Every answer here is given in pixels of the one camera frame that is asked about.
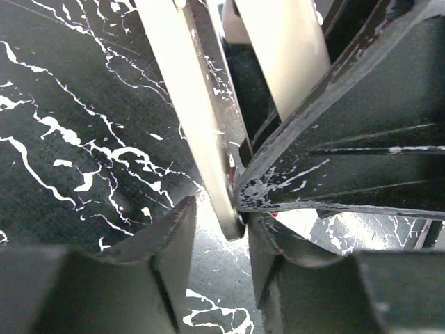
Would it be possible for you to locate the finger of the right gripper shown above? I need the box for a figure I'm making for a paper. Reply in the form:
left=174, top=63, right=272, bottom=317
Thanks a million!
left=323, top=1, right=414, bottom=66
left=234, top=1, right=444, bottom=219

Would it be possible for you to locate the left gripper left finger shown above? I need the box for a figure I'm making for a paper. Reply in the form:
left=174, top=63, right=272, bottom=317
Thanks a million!
left=1, top=197, right=197, bottom=333

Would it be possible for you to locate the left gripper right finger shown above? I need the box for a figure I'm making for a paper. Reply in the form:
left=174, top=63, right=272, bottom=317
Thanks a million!
left=248, top=214, right=444, bottom=333

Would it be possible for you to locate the white stapler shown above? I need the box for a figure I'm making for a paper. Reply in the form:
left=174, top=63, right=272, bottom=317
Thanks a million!
left=136, top=1, right=330, bottom=241

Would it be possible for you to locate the staple box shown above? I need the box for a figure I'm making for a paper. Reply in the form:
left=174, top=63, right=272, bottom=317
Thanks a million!
left=273, top=209, right=318, bottom=240

